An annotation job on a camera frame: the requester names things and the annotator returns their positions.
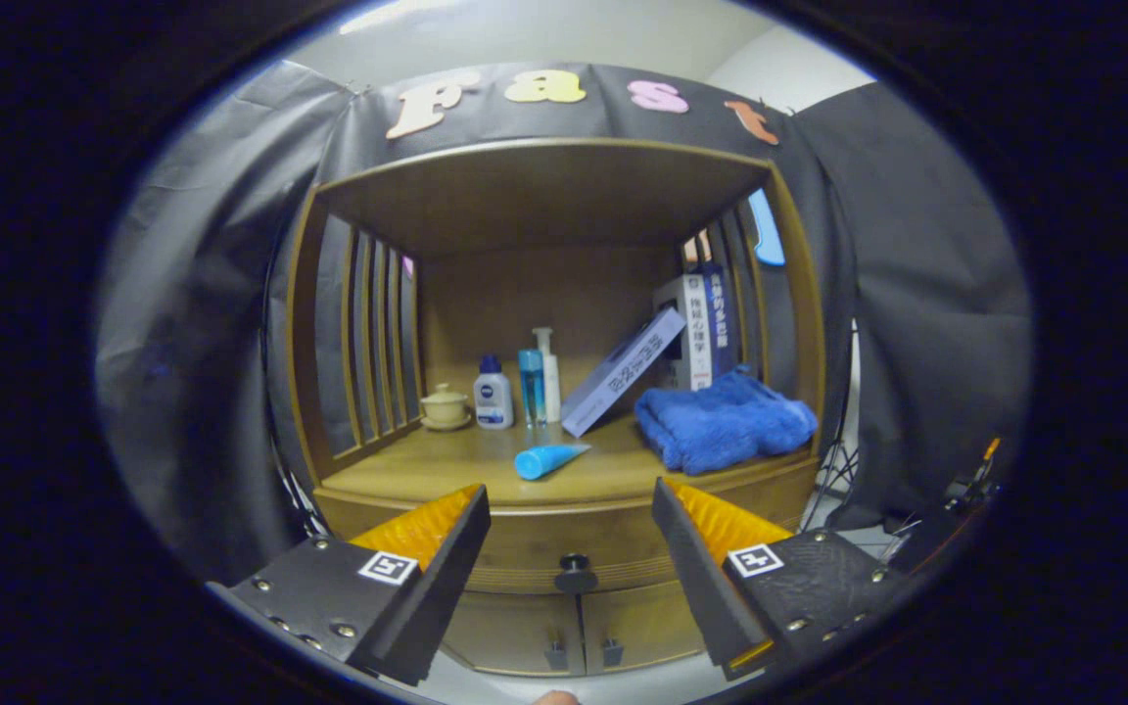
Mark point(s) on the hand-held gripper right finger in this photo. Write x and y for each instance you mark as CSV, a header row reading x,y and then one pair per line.
x,y
696,597

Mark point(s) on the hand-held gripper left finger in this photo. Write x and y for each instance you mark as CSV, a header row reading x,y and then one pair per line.
x,y
432,597

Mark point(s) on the wooden drawer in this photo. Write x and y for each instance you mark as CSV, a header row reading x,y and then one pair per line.
x,y
564,534

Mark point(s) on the blue tube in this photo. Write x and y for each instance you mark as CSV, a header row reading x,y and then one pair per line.
x,y
544,458

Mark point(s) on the wooden cabinet door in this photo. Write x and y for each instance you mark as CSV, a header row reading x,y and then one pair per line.
x,y
642,617
515,627

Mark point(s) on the wooden countertop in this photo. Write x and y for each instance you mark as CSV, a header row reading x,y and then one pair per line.
x,y
466,470

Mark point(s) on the wooden cabinet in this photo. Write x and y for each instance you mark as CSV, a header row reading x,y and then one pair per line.
x,y
544,196

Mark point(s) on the blue folded towel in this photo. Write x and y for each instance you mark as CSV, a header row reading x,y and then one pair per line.
x,y
726,421

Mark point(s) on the beige lidded teacup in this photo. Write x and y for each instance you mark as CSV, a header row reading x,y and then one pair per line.
x,y
445,406

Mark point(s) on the black light stand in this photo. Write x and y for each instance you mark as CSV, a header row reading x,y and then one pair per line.
x,y
843,465

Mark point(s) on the white bottle with blue cap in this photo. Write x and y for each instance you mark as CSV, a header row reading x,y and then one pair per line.
x,y
493,399

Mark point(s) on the clear blue bottle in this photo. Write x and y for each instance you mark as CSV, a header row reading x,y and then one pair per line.
x,y
532,387

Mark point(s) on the lavender book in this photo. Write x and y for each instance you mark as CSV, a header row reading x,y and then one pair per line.
x,y
623,372

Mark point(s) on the white pump bottle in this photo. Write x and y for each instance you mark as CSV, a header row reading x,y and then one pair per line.
x,y
551,382

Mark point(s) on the white book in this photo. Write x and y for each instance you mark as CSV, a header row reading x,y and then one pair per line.
x,y
693,333

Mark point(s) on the dark blue book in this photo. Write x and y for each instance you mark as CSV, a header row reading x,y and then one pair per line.
x,y
719,318

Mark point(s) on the black orange tool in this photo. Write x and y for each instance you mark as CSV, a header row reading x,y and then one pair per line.
x,y
975,480

